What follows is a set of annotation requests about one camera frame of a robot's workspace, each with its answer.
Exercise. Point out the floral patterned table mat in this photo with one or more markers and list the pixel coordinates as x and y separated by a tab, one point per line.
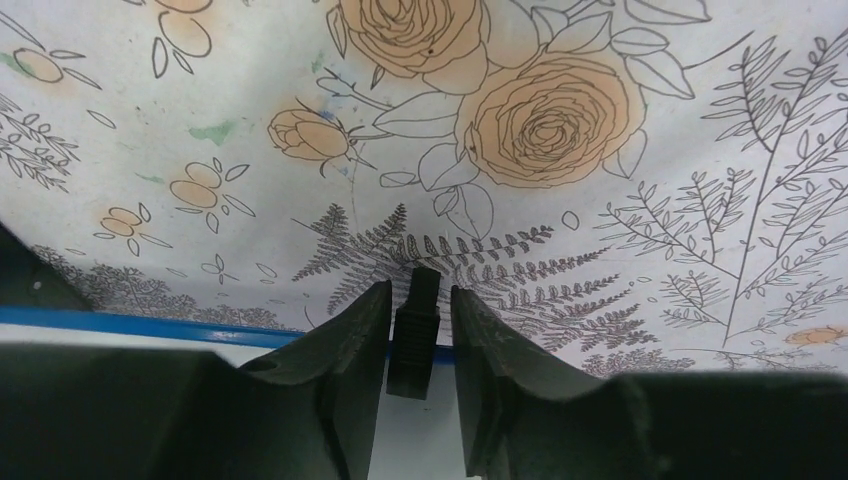
632	185

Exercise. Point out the blue framed whiteboard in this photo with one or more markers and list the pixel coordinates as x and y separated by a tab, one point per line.
415	439

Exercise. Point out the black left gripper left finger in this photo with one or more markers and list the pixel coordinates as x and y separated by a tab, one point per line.
306	410

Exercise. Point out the black marker cap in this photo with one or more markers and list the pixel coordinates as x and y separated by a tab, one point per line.
414	340

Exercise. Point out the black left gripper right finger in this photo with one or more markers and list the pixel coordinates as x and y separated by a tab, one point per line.
525	414

